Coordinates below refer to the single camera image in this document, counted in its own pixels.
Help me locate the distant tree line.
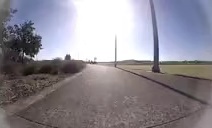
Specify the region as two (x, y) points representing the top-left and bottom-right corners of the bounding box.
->
(120, 59), (212, 66)

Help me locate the thick grey pole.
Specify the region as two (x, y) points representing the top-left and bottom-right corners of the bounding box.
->
(148, 0), (162, 74)

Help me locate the gravel bed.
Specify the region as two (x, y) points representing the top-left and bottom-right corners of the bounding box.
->
(0, 72), (75, 107)

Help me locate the grass field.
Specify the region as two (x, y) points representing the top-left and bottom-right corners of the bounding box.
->
(118, 63), (212, 82)

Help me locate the pale concrete kerb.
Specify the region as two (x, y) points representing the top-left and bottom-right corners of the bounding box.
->
(0, 70), (85, 128)

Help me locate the row of bushes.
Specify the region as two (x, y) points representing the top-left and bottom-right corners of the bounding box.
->
(0, 59), (87, 77)

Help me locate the dark building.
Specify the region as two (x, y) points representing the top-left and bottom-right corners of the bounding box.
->
(64, 53), (72, 62)

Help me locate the dark leafy tree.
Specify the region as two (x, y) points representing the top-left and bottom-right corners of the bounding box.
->
(0, 19), (44, 63)

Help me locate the grey asphalt path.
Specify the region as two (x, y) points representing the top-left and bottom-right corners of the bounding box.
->
(7, 63), (208, 128)

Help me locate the grey paved strip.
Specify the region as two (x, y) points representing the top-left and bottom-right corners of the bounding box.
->
(115, 65), (212, 108)

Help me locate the thin grey pole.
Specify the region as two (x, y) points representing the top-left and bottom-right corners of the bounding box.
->
(113, 33), (118, 68)

